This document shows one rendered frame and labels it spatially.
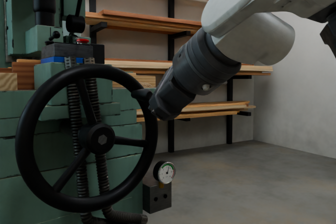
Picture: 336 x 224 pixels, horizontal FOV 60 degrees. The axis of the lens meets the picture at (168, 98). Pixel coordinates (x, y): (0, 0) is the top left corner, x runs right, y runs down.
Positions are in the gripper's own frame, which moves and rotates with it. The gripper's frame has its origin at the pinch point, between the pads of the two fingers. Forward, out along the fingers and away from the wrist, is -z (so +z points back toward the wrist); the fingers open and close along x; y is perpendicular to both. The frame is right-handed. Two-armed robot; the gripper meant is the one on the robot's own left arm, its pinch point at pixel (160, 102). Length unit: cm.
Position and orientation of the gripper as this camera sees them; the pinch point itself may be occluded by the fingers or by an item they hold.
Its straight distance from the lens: 56.7
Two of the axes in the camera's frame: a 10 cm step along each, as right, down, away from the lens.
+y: -7.8, -6.0, -1.9
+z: 5.3, -4.6, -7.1
